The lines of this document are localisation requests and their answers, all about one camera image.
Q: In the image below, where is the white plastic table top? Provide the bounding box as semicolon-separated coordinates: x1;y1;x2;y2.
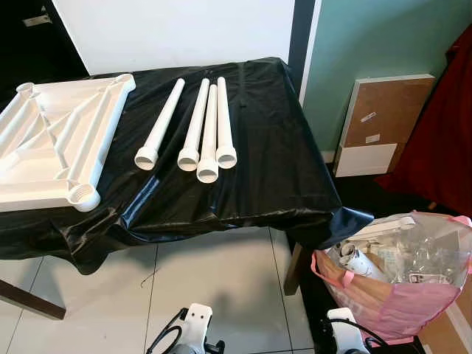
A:
0;73;137;213

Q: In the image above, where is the dark red cloth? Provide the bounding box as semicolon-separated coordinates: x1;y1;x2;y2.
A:
375;24;472;215

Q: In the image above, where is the clear crumpled plastic wrap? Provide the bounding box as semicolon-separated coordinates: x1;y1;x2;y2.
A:
380;218;471;287

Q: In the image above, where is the white flat plastic panel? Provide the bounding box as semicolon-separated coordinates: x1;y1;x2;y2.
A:
347;215;418;244

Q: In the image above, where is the brown and white flat board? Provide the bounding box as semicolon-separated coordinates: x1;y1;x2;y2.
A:
333;73;437;178

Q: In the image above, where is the white rolled paper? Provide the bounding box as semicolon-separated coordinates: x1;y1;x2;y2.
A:
338;246;388;283

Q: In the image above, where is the brown cardboard box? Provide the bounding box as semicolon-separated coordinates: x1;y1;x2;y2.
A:
417;273;472;354

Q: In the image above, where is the black plastic table cover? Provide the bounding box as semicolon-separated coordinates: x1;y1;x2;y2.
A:
0;57;375;275

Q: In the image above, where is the black door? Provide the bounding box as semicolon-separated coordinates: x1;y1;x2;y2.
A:
0;0;91;89

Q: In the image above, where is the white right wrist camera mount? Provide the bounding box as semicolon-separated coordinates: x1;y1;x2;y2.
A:
327;308;362;354

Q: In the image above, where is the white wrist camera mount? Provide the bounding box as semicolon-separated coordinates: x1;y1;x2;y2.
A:
181;304;213;347
327;308;362;354

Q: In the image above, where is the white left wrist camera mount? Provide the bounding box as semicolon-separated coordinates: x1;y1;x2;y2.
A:
181;304;213;347

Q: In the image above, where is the thin dark wire scrap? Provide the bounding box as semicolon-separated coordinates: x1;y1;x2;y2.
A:
140;268;161;289

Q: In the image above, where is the silver door lever handle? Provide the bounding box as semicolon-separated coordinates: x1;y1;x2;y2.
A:
22;13;52;27

